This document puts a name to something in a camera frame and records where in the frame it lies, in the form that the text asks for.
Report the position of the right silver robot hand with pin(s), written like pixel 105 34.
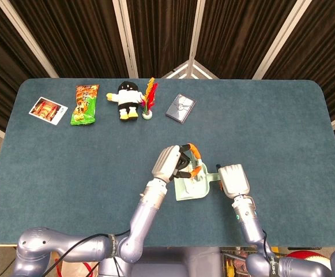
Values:
pixel 233 180

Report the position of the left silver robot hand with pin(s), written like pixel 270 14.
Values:
pixel 165 163

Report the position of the light green hand broom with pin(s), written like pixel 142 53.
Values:
pixel 197 179

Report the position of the light green plastic dustpan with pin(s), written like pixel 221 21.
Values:
pixel 196 194

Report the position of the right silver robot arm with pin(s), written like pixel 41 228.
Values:
pixel 249 228

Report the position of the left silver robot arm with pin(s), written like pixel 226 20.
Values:
pixel 144 213

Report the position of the colourful feather shuttlecock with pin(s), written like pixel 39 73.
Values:
pixel 147 115

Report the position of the blue felt table cover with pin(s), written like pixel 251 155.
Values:
pixel 242 130

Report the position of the black white plush toy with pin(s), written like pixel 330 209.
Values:
pixel 128 98

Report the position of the colourful packaged goods pile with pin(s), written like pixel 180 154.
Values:
pixel 230 264

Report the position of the green orange snack bag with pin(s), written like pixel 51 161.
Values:
pixel 83 106

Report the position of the silver robot torso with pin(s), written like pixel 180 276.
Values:
pixel 161 262

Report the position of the red round object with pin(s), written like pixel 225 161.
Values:
pixel 308 255

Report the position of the red photo postcard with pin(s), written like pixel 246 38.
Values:
pixel 47 109

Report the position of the dark brown curtain panel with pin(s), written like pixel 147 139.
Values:
pixel 78 37
pixel 328 57
pixel 233 34
pixel 161 29
pixel 0 57

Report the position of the white screen frame post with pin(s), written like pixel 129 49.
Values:
pixel 279 37
pixel 26 34
pixel 196 29
pixel 125 37

